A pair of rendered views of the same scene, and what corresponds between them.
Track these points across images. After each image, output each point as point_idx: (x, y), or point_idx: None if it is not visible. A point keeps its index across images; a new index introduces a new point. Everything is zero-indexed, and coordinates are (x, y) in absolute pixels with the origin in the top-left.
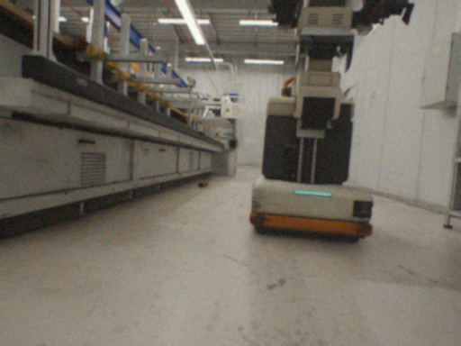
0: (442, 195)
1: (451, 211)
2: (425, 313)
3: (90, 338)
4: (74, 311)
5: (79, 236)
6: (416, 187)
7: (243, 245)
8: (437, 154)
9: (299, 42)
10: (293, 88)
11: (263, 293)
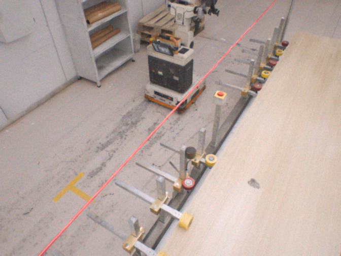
0: (34, 95)
1: (100, 78)
2: (194, 62)
3: (247, 68)
4: None
5: None
6: (2, 113)
7: (212, 85)
8: (11, 74)
9: (199, 21)
10: (179, 42)
11: (219, 70)
